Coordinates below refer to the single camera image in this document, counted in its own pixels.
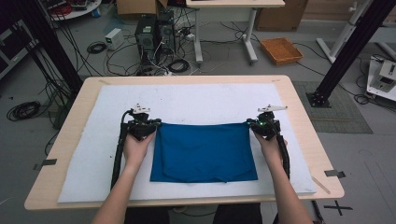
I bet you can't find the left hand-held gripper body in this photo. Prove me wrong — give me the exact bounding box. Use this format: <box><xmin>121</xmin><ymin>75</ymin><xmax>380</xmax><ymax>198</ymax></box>
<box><xmin>121</xmin><ymin>104</ymin><xmax>160</xmax><ymax>142</ymax></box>

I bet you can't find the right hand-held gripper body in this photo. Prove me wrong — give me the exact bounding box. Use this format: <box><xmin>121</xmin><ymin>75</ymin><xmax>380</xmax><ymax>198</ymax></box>
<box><xmin>252</xmin><ymin>105</ymin><xmax>289</xmax><ymax>142</ymax></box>

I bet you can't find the blue t-shirt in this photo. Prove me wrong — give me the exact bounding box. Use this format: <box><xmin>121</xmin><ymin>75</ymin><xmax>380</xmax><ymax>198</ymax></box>
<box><xmin>149</xmin><ymin>121</ymin><xmax>259</xmax><ymax>184</ymax></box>

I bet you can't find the person's right hand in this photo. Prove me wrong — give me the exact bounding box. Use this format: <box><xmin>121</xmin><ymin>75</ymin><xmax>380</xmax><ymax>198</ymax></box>
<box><xmin>253</xmin><ymin>132</ymin><xmax>290</xmax><ymax>171</ymax></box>

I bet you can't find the person's left hand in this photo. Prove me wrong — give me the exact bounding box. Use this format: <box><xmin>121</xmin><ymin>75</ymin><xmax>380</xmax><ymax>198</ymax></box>
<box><xmin>123</xmin><ymin>131</ymin><xmax>157</xmax><ymax>171</ymax></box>

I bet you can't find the white felt mat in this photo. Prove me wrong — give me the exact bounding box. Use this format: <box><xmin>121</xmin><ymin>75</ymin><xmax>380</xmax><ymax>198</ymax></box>
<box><xmin>57</xmin><ymin>83</ymin><xmax>317</xmax><ymax>203</ymax></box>

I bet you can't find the wooden table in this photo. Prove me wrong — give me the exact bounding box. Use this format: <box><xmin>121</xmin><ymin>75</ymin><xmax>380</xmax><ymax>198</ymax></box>
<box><xmin>23</xmin><ymin>74</ymin><xmax>345</xmax><ymax>212</ymax></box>

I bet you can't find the grey floor mat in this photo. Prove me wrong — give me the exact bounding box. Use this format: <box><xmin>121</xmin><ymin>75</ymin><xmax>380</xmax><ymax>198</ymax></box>
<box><xmin>291</xmin><ymin>80</ymin><xmax>374</xmax><ymax>135</ymax></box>

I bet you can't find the orange basket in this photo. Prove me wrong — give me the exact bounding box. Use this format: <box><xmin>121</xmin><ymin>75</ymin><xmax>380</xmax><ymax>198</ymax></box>
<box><xmin>259</xmin><ymin>36</ymin><xmax>304</xmax><ymax>66</ymax></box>

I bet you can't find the thin wooden stick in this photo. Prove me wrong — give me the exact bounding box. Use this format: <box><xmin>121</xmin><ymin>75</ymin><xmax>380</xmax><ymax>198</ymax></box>
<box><xmin>310</xmin><ymin>175</ymin><xmax>332</xmax><ymax>195</ymax></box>

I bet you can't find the black tape strip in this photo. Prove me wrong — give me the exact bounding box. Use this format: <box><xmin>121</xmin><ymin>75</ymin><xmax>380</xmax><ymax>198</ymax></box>
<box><xmin>33</xmin><ymin>158</ymin><xmax>59</xmax><ymax>171</ymax></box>
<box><xmin>323</xmin><ymin>169</ymin><xmax>347</xmax><ymax>179</ymax></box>

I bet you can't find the black computer tower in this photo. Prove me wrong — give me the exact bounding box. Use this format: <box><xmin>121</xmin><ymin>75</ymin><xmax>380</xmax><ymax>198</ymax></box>
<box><xmin>134</xmin><ymin>9</ymin><xmax>177</xmax><ymax>67</ymax></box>

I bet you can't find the person's left leg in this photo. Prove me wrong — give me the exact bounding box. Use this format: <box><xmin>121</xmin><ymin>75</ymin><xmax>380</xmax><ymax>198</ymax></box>
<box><xmin>124</xmin><ymin>206</ymin><xmax>172</xmax><ymax>224</ymax></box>

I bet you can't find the person's leg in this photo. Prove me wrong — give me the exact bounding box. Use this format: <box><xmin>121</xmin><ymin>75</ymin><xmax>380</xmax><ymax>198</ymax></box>
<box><xmin>212</xmin><ymin>203</ymin><xmax>263</xmax><ymax>224</ymax></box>
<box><xmin>124</xmin><ymin>206</ymin><xmax>172</xmax><ymax>224</ymax></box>

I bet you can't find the person's right leg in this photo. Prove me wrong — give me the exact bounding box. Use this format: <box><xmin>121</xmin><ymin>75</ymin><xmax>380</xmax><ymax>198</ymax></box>
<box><xmin>212</xmin><ymin>203</ymin><xmax>263</xmax><ymax>224</ymax></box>

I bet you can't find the white box device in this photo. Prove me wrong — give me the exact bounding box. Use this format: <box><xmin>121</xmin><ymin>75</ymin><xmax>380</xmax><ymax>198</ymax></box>
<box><xmin>104</xmin><ymin>27</ymin><xmax>125</xmax><ymax>51</ymax></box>

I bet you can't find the black tape cross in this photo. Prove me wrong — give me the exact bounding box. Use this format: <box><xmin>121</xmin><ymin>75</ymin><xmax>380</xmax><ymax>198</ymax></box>
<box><xmin>322</xmin><ymin>200</ymin><xmax>354</xmax><ymax>217</ymax></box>

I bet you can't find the large brown cardboard box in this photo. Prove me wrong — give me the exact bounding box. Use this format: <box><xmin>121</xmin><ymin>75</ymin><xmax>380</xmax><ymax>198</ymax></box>
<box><xmin>254</xmin><ymin>0</ymin><xmax>310</xmax><ymax>33</ymax></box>

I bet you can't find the white desk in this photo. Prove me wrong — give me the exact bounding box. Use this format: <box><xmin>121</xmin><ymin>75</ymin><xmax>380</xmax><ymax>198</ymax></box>
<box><xmin>185</xmin><ymin>0</ymin><xmax>287</xmax><ymax>65</ymax></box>

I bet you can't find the white metal stand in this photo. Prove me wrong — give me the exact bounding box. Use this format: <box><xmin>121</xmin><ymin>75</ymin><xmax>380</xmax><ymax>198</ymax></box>
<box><xmin>316</xmin><ymin>0</ymin><xmax>396</xmax><ymax>64</ymax></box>

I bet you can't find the white machine on board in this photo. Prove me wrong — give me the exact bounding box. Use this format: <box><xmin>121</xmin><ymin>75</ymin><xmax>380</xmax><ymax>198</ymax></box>
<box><xmin>366</xmin><ymin>55</ymin><xmax>396</xmax><ymax>103</ymax></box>

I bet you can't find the round white table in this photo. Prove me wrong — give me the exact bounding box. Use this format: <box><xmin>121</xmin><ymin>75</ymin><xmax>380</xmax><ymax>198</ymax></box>
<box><xmin>43</xmin><ymin>0</ymin><xmax>103</xmax><ymax>21</ymax></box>

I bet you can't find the black equipment rack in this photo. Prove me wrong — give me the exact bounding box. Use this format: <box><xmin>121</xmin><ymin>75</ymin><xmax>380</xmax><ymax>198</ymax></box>
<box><xmin>0</xmin><ymin>17</ymin><xmax>40</xmax><ymax>80</ymax></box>

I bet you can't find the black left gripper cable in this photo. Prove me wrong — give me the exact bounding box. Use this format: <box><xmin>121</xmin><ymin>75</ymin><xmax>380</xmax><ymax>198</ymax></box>
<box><xmin>109</xmin><ymin>108</ymin><xmax>134</xmax><ymax>190</ymax></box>

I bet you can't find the coiled black cable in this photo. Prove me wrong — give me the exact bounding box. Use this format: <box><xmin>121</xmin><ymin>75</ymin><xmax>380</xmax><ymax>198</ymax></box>
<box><xmin>6</xmin><ymin>100</ymin><xmax>42</xmax><ymax>122</ymax></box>
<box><xmin>167</xmin><ymin>58</ymin><xmax>191</xmax><ymax>75</ymax></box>
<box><xmin>86</xmin><ymin>41</ymin><xmax>107</xmax><ymax>55</ymax></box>

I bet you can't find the black aluminium post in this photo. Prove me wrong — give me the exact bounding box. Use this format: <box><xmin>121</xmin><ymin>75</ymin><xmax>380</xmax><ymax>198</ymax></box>
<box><xmin>305</xmin><ymin>0</ymin><xmax>388</xmax><ymax>109</ymax></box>
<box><xmin>13</xmin><ymin>0</ymin><xmax>84</xmax><ymax>96</ymax></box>

